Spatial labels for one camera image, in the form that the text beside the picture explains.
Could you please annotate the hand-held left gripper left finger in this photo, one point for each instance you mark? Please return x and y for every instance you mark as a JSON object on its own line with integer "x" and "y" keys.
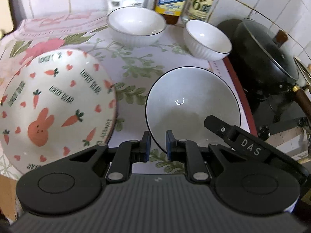
{"x": 146, "y": 148}

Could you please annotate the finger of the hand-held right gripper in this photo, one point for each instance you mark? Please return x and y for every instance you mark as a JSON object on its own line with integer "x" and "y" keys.
{"x": 217, "y": 126}

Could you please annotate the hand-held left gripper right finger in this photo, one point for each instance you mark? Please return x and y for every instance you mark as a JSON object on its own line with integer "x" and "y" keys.
{"x": 169, "y": 148}

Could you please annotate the white ribbed bowl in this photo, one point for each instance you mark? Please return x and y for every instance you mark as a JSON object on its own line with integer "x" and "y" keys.
{"x": 189, "y": 97}
{"x": 136, "y": 24}
{"x": 206, "y": 40}

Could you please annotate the rabbit and carrot print plate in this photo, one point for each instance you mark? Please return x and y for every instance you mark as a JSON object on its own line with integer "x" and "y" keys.
{"x": 55, "y": 106}

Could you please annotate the black stove knob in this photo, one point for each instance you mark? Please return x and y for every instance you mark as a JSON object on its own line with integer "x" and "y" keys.
{"x": 263, "y": 132}

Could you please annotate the black gas stove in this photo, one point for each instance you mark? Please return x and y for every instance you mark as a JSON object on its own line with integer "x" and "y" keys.
{"x": 286, "y": 128}

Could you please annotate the black pot with glass lid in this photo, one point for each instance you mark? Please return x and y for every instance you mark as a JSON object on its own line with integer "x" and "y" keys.
{"x": 255, "y": 72}

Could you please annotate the floral tablecloth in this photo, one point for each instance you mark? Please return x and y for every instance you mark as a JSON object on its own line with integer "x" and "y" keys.
{"x": 136, "y": 60}

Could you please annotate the glass wok lid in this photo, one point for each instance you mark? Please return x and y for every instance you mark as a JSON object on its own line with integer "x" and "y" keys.
{"x": 262, "y": 46}

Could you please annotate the yellow cap vinegar bottle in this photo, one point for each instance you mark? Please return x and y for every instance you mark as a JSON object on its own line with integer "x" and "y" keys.
{"x": 200, "y": 2}

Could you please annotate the cream cutting board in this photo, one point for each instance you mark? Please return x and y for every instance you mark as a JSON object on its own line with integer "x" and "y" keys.
{"x": 6, "y": 17}

